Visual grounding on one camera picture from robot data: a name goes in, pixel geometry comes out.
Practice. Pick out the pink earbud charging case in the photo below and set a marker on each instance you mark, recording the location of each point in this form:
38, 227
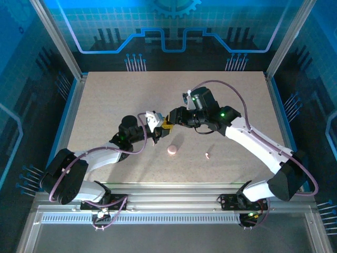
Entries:
172, 150

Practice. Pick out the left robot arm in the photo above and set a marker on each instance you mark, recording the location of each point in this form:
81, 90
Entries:
100, 158

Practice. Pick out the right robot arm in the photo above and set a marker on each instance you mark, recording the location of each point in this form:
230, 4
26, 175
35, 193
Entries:
258, 142

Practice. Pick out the blue table edge strip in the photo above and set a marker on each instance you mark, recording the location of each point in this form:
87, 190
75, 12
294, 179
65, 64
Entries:
69, 105
282, 105

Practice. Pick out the grey front panel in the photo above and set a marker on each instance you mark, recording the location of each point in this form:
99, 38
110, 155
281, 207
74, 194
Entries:
168, 239

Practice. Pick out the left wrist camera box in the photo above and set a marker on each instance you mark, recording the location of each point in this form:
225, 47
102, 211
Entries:
154, 120

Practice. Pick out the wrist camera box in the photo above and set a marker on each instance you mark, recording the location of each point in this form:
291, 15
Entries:
190, 102
154, 120

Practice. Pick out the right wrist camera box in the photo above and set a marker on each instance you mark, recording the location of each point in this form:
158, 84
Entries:
190, 102

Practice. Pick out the aluminium side rail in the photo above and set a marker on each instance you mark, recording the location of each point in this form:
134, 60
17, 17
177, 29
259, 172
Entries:
277, 105
74, 105

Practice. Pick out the aluminium front rail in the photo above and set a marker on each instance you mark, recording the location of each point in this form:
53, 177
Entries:
171, 196

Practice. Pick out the aluminium corner post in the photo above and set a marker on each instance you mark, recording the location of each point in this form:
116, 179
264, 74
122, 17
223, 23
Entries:
288, 39
61, 44

